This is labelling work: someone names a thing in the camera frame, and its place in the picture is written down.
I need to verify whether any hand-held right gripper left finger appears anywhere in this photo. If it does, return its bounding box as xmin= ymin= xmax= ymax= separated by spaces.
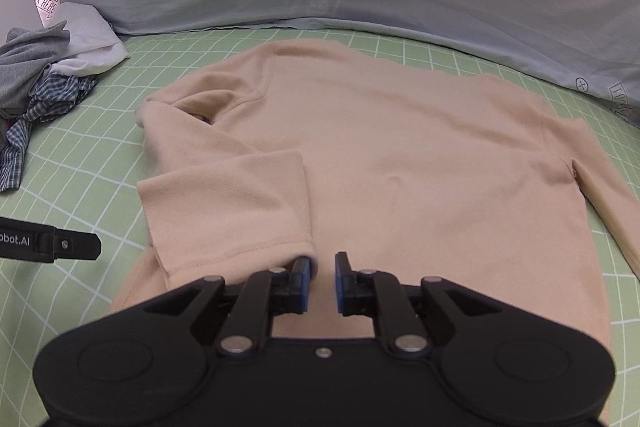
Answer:
xmin=142 ymin=257 xmax=312 ymax=356

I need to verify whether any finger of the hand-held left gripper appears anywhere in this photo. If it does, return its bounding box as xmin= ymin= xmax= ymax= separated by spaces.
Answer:
xmin=53 ymin=229 xmax=103 ymax=262

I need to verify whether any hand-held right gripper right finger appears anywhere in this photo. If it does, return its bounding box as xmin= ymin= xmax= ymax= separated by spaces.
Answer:
xmin=335 ymin=252 xmax=507 ymax=358

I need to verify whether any beige sweater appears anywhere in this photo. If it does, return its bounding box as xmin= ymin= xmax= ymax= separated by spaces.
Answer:
xmin=110 ymin=41 xmax=640 ymax=388

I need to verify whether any blue plaid shirt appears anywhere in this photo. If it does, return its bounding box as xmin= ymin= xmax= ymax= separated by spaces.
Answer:
xmin=0 ymin=73 xmax=101 ymax=194

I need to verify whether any grey garment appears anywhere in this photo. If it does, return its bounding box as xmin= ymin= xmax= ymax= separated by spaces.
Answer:
xmin=0 ymin=21 xmax=72 ymax=118

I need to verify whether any white cloth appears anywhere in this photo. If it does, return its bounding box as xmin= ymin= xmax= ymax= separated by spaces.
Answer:
xmin=50 ymin=2 xmax=132 ymax=78

